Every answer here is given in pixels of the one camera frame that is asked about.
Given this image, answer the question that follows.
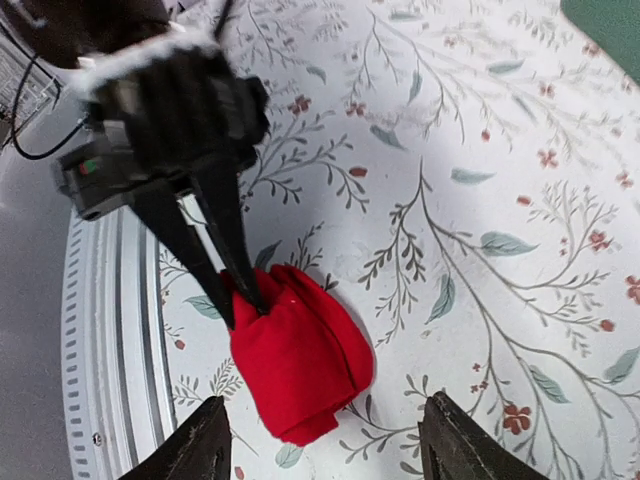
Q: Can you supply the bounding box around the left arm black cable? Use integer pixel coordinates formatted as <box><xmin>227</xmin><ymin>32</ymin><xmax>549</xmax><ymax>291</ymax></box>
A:
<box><xmin>0</xmin><ymin>19</ymin><xmax>99</xmax><ymax>161</ymax></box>

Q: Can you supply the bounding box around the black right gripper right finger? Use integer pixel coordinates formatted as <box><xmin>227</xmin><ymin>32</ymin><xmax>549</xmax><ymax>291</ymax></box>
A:
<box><xmin>418</xmin><ymin>391</ymin><xmax>545</xmax><ymax>480</ymax></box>

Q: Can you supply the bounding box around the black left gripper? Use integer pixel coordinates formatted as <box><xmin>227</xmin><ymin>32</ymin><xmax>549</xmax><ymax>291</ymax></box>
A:
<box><xmin>53</xmin><ymin>115</ymin><xmax>265</xmax><ymax>329</ymax></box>

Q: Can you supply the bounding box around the aluminium front rail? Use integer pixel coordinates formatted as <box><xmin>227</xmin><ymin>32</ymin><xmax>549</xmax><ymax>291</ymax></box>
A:
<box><xmin>1</xmin><ymin>38</ymin><xmax>176</xmax><ymax>479</ymax></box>

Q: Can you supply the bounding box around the floral patterned table mat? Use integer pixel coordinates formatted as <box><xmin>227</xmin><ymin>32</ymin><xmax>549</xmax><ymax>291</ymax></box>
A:
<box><xmin>159</xmin><ymin>1</ymin><xmax>639</xmax><ymax>479</ymax></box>

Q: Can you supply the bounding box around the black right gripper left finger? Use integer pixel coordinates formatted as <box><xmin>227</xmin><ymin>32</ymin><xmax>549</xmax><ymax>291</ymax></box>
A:
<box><xmin>120</xmin><ymin>396</ymin><xmax>232</xmax><ymax>480</ymax></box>

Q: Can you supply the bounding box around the red sock pair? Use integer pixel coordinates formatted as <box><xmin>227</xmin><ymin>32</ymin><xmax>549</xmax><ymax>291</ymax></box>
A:
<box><xmin>222</xmin><ymin>265</ymin><xmax>375</xmax><ymax>447</ymax></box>

